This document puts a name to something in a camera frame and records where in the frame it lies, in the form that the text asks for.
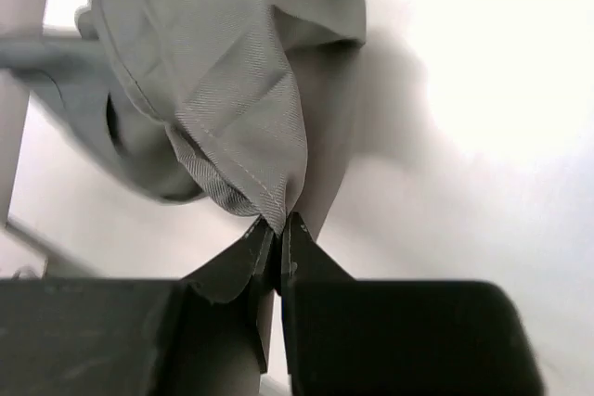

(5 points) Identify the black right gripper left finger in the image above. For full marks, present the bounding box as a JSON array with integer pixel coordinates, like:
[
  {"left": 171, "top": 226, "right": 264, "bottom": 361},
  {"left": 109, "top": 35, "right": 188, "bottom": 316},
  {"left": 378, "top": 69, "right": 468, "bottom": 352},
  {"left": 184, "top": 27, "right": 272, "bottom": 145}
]
[{"left": 1, "top": 220, "right": 275, "bottom": 395}]

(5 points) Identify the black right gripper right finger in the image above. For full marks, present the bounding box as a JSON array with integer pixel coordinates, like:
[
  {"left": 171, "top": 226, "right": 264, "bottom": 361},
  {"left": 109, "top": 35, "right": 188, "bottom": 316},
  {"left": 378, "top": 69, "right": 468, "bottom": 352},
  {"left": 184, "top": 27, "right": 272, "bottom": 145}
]
[{"left": 279, "top": 214, "right": 545, "bottom": 396}]

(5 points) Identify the grey pleated skirt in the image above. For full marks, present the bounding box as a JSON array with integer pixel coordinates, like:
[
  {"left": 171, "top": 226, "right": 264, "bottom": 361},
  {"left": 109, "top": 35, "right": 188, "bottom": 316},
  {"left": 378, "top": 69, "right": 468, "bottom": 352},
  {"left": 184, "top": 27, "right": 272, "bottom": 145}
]
[{"left": 0, "top": 0, "right": 370, "bottom": 235}]

